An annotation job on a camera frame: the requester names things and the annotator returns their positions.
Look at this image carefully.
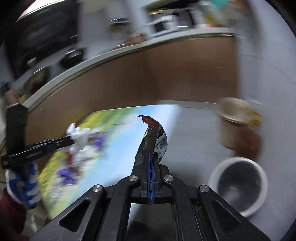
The white tissue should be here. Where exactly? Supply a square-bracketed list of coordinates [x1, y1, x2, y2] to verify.
[66, 123, 90, 154]

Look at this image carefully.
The dark red snack wrapper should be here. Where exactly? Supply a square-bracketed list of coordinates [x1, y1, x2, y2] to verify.
[138, 115, 168, 161]

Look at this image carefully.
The white round trash bin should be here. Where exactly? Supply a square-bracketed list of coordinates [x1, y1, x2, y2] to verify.
[208, 157, 268, 217]

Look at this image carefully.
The brown kitchen cabinet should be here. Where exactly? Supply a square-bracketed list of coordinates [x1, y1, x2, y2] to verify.
[25, 35, 238, 143]

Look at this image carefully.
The blue white gloved left hand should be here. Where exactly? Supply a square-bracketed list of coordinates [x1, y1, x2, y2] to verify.
[5, 162, 41, 209]

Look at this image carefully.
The landscape print table cover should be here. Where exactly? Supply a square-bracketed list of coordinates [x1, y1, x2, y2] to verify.
[39, 104, 181, 219]

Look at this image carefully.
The tan bucket with lid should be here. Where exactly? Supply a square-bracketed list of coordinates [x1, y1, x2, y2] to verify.
[216, 97, 262, 161]

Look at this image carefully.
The black stove top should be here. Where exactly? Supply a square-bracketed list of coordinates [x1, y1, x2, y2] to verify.
[4, 0, 86, 77]

